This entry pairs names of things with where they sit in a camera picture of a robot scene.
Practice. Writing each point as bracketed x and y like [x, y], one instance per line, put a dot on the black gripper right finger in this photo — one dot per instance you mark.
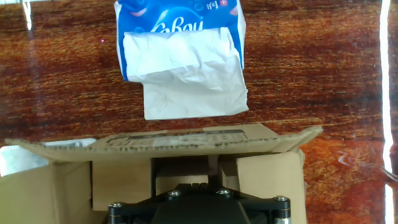
[264, 207]

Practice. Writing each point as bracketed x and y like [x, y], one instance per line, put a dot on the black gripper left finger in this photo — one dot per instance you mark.
[140, 207]

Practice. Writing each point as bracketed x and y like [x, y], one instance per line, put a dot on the brown cardboard box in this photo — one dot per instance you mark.
[267, 174]

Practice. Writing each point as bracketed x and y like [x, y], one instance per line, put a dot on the silver digital kitchen scale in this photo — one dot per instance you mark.
[18, 158]

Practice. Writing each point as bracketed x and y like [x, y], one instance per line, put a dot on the blue tissue pack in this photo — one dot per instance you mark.
[186, 77]

